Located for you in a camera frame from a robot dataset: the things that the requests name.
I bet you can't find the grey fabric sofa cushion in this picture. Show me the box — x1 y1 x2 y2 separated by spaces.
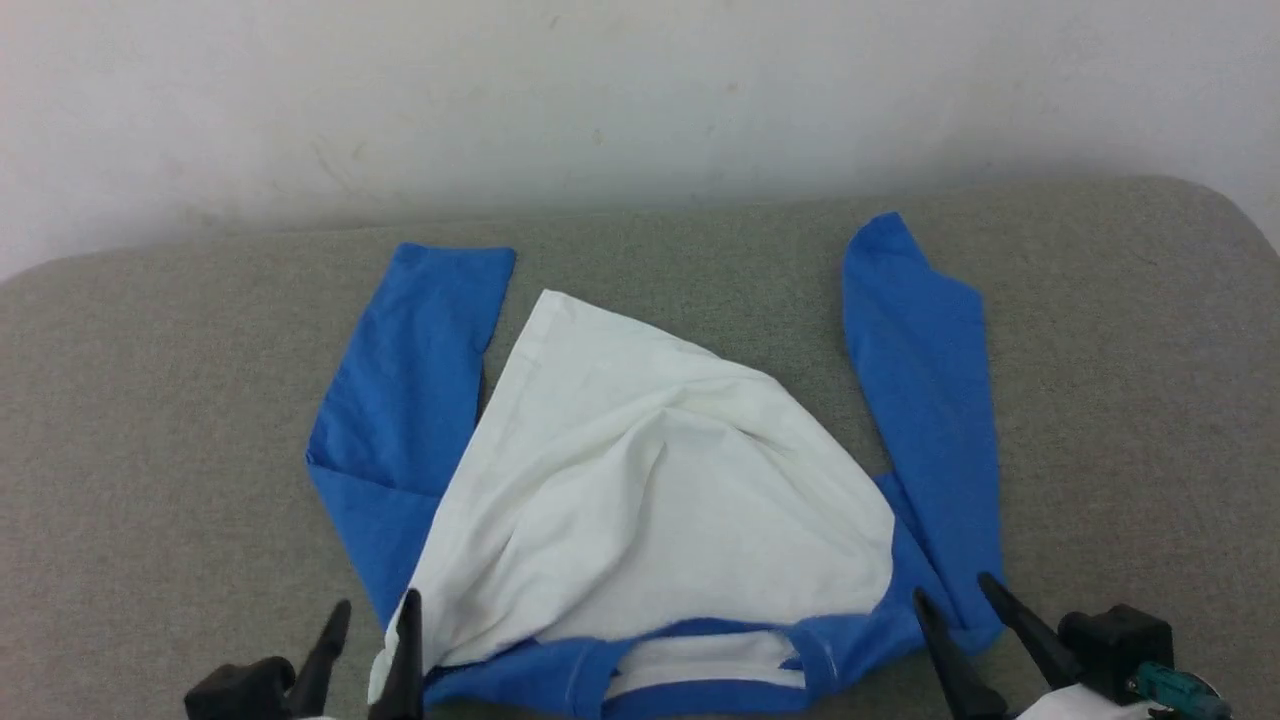
0 175 1280 720

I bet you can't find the white and blue shirt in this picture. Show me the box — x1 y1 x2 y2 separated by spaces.
304 210 1007 720

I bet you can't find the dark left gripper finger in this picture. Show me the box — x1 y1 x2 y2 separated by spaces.
367 588 427 720
289 598 354 720

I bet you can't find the teal-plug right camera cable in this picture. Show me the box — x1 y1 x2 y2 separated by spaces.
1129 661 1234 720

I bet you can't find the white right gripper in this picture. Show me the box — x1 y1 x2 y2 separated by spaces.
911 572 1173 720

